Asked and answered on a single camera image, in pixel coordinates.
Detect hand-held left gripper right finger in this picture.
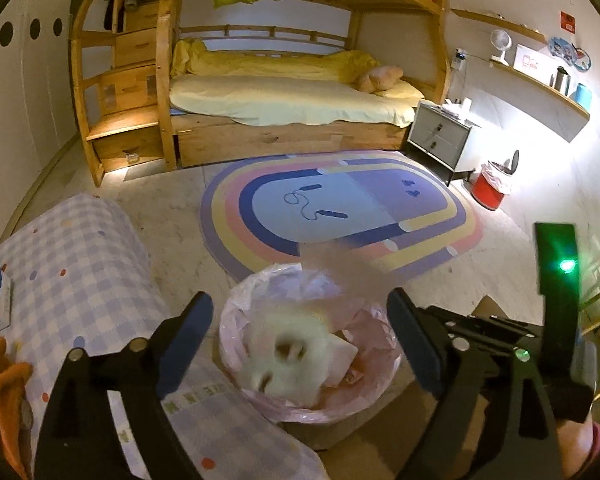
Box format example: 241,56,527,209
386,287,563,480

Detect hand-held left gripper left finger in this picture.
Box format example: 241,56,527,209
34,291,215,480

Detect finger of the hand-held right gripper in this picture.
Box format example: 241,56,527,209
422,304,546,355

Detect bin with pink liner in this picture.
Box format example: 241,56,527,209
219,262,405,426

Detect mint green pouch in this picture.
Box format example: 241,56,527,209
240,310,358,408

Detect orange fuzzy cloth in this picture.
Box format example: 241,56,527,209
0,336,35,480

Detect person's right forearm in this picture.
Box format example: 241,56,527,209
560,417,600,480

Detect red bin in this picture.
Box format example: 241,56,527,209
471,150,521,211

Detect checkered tablecloth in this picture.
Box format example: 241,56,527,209
0,194,326,480

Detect rainbow oval rug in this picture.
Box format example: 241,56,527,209
200,155,486,286

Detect grey nightstand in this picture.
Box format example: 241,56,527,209
405,100,481,186

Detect steel thermos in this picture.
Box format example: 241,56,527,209
550,66,572,95

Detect white printed box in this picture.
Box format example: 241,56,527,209
512,44,556,81

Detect pale yellow bed sheet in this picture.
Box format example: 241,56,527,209
169,75,426,128

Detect beige plush toy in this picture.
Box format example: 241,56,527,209
356,65,403,93

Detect wooden stair drawers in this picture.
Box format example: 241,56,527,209
70,0,181,188

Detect small white fan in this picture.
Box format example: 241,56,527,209
489,29,512,66

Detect yellow duvet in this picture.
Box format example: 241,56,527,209
172,37,381,86

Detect white wardrobe with round holes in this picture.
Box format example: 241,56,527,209
0,0,81,201

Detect jump rope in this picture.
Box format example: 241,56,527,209
285,183,348,221

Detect wooden wall shelf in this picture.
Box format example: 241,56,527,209
490,57,592,143
452,8,548,43

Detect wooden bunk bed frame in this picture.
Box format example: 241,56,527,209
167,0,453,168

